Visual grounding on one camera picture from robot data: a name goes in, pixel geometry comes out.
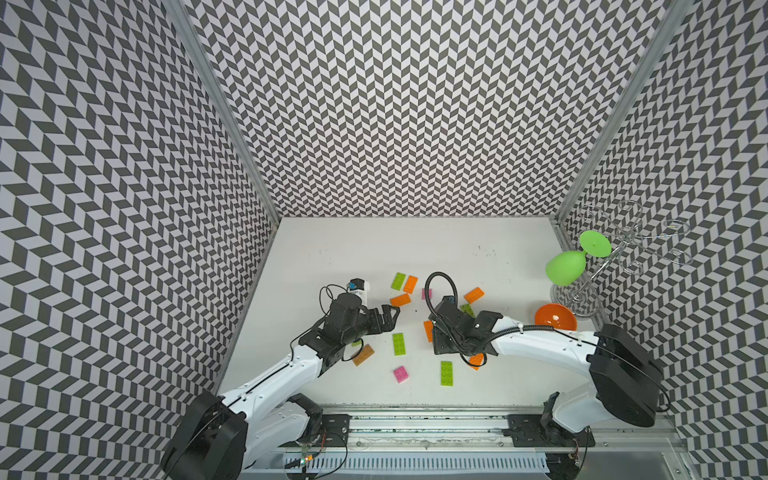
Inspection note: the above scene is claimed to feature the orange lego plate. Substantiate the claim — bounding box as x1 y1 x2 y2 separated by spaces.
403 275 418 294
467 353 487 370
464 287 485 304
423 321 433 342
390 293 411 308

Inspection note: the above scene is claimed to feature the green lego plate front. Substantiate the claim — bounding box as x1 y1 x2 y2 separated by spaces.
440 361 454 387

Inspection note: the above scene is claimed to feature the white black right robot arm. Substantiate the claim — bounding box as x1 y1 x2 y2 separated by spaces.
427 296 662 434

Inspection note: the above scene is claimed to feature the green lego plate under arm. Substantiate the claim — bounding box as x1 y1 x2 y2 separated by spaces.
460 304 476 318

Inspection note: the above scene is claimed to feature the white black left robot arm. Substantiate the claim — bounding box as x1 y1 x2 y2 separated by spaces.
160 290 400 479

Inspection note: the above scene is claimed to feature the green lego plate middle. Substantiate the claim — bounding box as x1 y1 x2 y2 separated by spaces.
392 333 407 356

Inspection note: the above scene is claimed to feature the brown lego plate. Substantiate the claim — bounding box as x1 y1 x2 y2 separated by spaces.
352 344 375 366

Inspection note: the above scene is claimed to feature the lime green lego plate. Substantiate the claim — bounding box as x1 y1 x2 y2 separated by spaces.
391 272 406 291

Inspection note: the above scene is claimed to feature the pink lego brick front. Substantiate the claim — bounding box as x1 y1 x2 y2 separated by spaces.
393 366 409 384

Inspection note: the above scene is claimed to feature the orange plastic bowl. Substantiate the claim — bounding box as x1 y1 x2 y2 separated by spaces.
534 303 578 331

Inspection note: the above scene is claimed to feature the green plastic wine glass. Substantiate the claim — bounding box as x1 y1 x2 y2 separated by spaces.
545 230 613 287

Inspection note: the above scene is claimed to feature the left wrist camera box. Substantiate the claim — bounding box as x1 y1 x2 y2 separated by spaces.
347 278 369 307

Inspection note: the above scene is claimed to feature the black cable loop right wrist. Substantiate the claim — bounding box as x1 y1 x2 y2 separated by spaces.
424 271 459 320

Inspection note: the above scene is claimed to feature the wire glass rack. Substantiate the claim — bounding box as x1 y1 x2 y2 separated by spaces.
548 200 691 318

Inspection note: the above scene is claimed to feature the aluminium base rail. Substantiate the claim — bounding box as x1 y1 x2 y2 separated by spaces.
241 406 699 479

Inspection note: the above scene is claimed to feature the aluminium corner post left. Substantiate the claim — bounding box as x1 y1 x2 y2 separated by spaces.
163 0 280 225

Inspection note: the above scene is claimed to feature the aluminium corner post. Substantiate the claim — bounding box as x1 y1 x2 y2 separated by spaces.
552 0 694 226
163 0 280 225

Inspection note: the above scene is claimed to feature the aluminium corner post right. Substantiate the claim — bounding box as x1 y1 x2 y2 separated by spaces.
552 0 694 226

